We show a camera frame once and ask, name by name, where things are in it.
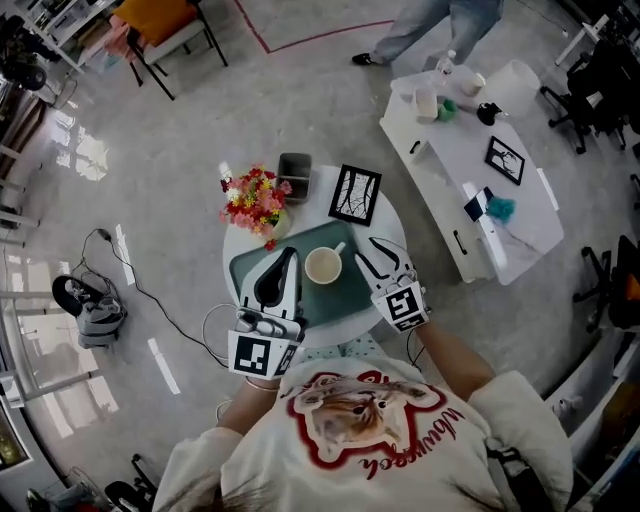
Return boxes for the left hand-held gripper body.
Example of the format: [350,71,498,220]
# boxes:
[227,298,308,378]

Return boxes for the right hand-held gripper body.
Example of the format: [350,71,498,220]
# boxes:
[370,263,433,335]

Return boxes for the white cup with handle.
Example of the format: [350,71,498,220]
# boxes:
[303,241,348,287]

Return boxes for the green tray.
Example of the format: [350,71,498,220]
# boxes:
[228,219,377,330]

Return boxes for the person's right forearm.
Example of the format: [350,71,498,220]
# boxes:
[413,319,498,403]

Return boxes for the person's left forearm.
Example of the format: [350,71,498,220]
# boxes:
[215,375,286,437]

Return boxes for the round white side table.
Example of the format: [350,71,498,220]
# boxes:
[221,163,409,351]

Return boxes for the white vase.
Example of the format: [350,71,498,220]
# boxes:
[264,206,293,242]

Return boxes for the light patterned trousers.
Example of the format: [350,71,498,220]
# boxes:
[301,333,389,363]

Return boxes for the red and pink flower bouquet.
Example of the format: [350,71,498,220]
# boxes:
[217,161,294,253]

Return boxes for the smartphone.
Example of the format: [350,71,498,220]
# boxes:
[462,186,496,224]

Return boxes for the white marble-look coffee table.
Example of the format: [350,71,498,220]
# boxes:
[378,61,566,287]

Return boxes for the teal fluffy duster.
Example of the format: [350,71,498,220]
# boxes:
[484,195,518,224]

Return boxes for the grey box container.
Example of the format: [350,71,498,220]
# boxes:
[275,151,314,204]

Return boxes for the white cat print sweatshirt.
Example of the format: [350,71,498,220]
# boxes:
[152,356,575,512]

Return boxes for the white square container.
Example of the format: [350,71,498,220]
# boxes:
[411,86,441,125]

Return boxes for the grey backpack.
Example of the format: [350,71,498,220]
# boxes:
[51,274,129,352]

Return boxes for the small white mug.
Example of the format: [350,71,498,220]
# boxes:
[459,71,488,98]

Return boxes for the clear water bottle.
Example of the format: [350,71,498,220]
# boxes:
[431,48,459,89]

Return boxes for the white table lamp, black base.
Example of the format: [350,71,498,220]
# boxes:
[475,59,543,127]

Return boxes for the black office chair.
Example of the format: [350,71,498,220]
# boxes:
[538,36,640,155]
[571,233,640,332]

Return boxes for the black-framed chair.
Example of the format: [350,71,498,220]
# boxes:
[110,0,230,102]

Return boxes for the orange cushion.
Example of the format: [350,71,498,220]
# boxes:
[111,0,199,47]

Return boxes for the white desk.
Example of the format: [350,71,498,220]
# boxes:
[553,13,612,67]

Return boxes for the white shelf unit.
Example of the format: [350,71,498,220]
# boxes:
[18,0,122,77]

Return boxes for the rose gold bracelet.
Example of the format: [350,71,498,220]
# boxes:
[244,376,283,394]

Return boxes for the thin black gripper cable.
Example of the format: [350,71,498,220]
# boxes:
[405,328,427,374]

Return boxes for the white cable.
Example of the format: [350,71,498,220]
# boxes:
[200,301,239,370]

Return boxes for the black frame with branch picture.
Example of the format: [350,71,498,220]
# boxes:
[327,163,383,228]

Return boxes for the black power cable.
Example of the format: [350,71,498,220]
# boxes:
[78,227,232,362]

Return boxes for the black frame with deer picture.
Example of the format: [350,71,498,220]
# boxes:
[483,134,527,187]

